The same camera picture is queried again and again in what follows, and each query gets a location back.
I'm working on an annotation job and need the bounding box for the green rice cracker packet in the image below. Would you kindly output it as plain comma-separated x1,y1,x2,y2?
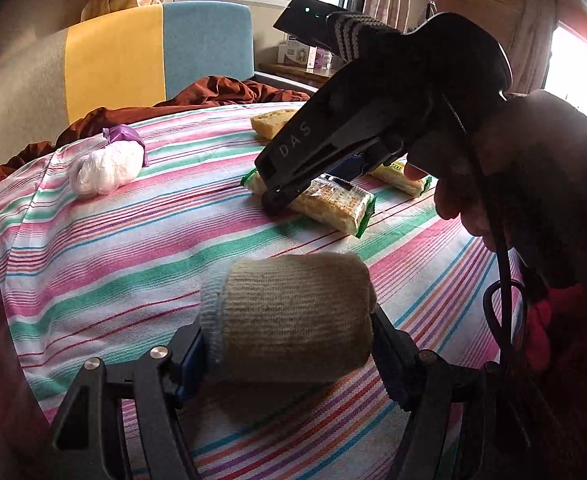
369,160,432,197

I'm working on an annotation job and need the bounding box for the brown snack bar packet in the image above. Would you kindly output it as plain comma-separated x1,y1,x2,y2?
287,174,376,238

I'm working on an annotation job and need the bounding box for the small tan sponge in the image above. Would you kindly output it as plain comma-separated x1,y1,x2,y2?
250,110,297,140

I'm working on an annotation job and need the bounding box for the beige sock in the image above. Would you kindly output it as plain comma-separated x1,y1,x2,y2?
199,252,377,382

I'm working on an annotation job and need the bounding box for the white plastic bag ball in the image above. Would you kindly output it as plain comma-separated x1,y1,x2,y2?
69,141,144,197

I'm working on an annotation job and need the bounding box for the person right hand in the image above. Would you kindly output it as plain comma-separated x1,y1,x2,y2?
404,89,587,291

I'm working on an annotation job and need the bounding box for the wooden side table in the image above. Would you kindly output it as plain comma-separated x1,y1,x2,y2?
258,63,335,88

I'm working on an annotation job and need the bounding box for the white product box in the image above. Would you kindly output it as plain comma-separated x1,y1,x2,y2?
277,37,314,67

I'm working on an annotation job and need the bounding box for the striped bedspread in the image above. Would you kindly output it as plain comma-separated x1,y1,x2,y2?
0,104,497,479

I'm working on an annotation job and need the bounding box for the rust brown blanket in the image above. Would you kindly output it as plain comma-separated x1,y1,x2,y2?
0,76,310,182

